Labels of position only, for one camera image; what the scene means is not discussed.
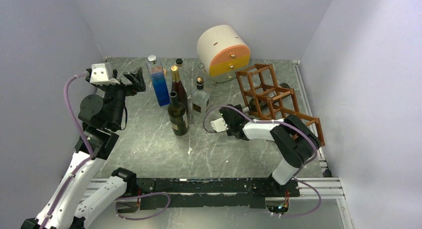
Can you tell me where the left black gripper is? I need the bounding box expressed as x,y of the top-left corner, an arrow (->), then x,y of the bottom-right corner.
100,66 -> 145,128

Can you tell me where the dark green wine bottle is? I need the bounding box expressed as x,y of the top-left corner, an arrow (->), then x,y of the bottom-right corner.
167,91 -> 189,136

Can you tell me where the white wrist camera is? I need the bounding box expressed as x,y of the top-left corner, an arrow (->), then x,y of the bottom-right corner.
211,117 -> 228,133
89,62 -> 120,86

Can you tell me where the cream round drawer cabinet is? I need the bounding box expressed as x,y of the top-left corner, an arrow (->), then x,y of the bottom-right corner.
197,25 -> 251,83

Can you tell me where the gold foil top bottle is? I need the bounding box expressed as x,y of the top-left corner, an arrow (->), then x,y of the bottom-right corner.
171,65 -> 189,113

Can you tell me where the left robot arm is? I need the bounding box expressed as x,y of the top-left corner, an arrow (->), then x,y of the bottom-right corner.
22,64 -> 146,229

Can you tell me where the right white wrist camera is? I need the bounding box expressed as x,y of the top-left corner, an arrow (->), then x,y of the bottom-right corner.
211,117 -> 228,133

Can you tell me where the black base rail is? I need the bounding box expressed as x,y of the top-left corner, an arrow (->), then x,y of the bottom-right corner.
137,178 -> 300,210

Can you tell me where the blue square glass bottle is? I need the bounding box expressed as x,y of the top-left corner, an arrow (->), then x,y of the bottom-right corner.
147,55 -> 170,107

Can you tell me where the brown wooden wine rack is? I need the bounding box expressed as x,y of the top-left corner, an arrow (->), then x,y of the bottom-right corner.
236,64 -> 325,146

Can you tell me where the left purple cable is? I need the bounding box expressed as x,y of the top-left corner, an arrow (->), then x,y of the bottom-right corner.
39,72 -> 96,229

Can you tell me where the dark bottle copper cap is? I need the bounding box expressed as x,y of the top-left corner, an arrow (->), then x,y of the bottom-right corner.
192,77 -> 210,115

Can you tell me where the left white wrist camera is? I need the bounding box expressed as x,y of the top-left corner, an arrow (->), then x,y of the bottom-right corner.
89,62 -> 120,86

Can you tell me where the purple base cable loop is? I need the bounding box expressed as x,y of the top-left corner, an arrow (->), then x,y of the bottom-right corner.
114,191 -> 171,221

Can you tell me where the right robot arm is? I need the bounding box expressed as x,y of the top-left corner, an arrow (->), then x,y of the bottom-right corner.
219,105 -> 322,196

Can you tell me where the large clear plastic bottle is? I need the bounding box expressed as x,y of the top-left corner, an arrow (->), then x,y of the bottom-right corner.
193,63 -> 207,79

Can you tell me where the clear glass bottle black cap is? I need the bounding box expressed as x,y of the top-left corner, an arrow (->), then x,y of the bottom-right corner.
175,58 -> 192,104

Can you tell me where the dark bottle white label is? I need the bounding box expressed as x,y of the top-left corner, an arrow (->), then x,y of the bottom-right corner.
239,84 -> 298,119

